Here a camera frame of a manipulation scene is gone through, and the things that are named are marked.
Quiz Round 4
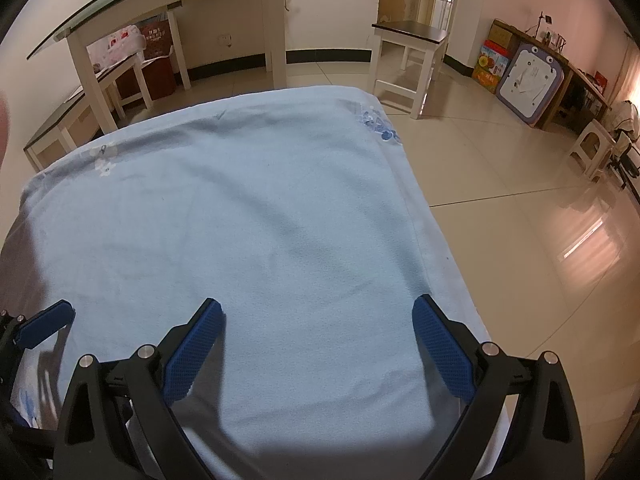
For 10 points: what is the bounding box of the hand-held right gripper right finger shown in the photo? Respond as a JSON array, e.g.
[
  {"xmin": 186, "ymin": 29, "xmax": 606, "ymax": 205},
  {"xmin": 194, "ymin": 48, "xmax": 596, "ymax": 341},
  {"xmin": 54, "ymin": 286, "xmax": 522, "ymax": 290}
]
[{"xmin": 411, "ymin": 294, "xmax": 586, "ymax": 480}]

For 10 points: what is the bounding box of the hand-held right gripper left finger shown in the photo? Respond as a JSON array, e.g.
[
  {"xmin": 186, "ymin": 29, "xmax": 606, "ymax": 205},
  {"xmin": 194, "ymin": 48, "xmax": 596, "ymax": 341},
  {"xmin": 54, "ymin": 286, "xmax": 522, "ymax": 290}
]
[{"xmin": 52, "ymin": 298, "xmax": 224, "ymax": 480}]

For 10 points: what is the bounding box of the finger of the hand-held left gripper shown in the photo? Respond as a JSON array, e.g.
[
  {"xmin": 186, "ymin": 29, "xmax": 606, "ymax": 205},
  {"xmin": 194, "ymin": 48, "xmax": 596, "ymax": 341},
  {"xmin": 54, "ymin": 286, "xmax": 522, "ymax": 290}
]
[{"xmin": 0, "ymin": 300, "xmax": 76, "ymax": 396}]

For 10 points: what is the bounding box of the floral printed tablecloth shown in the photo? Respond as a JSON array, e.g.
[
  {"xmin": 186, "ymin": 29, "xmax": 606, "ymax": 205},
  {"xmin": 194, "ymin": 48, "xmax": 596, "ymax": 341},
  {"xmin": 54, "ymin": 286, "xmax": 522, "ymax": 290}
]
[{"xmin": 10, "ymin": 350, "xmax": 67, "ymax": 427}]

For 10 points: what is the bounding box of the light blue cloth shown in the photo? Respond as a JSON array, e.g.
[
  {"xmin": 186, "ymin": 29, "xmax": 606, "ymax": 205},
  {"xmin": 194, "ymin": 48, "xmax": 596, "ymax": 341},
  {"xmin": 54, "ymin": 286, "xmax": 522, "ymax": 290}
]
[{"xmin": 0, "ymin": 85, "xmax": 493, "ymax": 480}]

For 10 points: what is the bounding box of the long white bench black top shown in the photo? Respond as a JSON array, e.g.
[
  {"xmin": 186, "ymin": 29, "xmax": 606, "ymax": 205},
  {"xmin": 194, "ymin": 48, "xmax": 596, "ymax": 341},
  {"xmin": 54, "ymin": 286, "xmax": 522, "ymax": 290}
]
[{"xmin": 22, "ymin": 52, "xmax": 154, "ymax": 171}]

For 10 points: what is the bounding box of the white table with glass top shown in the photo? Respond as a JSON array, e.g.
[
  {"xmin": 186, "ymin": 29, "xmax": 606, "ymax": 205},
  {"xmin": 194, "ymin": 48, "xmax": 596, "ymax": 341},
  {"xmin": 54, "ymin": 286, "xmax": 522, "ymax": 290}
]
[{"xmin": 27, "ymin": 0, "xmax": 289, "ymax": 136}]

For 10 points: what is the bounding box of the red box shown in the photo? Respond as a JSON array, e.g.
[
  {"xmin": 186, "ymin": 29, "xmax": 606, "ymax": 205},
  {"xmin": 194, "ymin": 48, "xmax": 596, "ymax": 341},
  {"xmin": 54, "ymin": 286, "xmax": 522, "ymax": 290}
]
[{"xmin": 116, "ymin": 62, "xmax": 151, "ymax": 106}]

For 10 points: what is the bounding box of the small white stool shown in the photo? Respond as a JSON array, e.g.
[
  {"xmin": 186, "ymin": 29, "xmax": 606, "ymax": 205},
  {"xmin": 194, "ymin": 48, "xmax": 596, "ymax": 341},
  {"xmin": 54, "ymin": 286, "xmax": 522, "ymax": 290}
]
[{"xmin": 570, "ymin": 119, "xmax": 619, "ymax": 184}]

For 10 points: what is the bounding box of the brown paper bag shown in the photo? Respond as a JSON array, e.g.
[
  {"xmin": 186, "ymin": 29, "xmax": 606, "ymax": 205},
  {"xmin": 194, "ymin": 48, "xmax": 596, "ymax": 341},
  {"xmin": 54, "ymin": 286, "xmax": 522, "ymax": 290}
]
[{"xmin": 136, "ymin": 19, "xmax": 177, "ymax": 101}]

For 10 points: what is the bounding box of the colourful fruit box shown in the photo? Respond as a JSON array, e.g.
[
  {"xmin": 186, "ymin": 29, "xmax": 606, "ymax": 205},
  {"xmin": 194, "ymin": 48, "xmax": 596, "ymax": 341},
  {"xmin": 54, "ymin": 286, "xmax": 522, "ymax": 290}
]
[{"xmin": 471, "ymin": 40, "xmax": 511, "ymax": 95}]

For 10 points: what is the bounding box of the clear plastic bag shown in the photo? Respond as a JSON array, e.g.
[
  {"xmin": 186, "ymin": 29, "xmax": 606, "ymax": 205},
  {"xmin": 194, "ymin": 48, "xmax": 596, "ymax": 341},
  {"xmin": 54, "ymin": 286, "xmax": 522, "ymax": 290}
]
[{"xmin": 87, "ymin": 25, "xmax": 146, "ymax": 69}]

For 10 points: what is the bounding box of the white garment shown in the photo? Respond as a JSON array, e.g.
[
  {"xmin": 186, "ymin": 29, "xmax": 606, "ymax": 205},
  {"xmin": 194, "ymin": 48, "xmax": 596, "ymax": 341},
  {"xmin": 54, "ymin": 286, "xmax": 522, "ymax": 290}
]
[{"xmin": 614, "ymin": 101, "xmax": 640, "ymax": 144}]

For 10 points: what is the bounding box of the wooden low cabinet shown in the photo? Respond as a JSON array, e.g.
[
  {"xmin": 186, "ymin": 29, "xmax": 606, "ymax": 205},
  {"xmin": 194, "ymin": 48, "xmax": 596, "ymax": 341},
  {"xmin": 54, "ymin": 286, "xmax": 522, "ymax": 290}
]
[{"xmin": 537, "ymin": 35, "xmax": 614, "ymax": 134}]

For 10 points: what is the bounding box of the cardboard box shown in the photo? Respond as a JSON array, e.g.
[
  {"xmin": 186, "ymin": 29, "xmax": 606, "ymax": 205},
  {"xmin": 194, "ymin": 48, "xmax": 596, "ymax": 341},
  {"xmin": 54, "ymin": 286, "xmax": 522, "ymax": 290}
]
[{"xmin": 487, "ymin": 19, "xmax": 519, "ymax": 51}]

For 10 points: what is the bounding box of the small white bench dark top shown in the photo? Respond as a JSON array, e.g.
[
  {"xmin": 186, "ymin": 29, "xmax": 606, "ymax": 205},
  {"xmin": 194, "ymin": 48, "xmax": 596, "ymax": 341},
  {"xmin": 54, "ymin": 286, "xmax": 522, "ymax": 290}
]
[{"xmin": 370, "ymin": 20, "xmax": 450, "ymax": 120}]

